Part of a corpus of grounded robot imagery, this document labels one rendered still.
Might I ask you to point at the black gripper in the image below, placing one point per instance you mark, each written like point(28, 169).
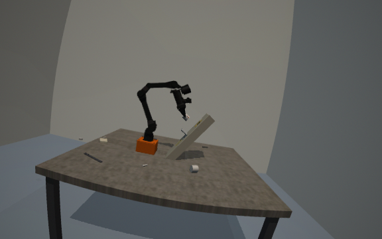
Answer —
point(180, 105)

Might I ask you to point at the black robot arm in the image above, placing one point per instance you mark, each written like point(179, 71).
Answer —
point(148, 136)

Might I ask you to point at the grey rectangular panel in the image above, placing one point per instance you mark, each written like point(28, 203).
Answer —
point(192, 135)

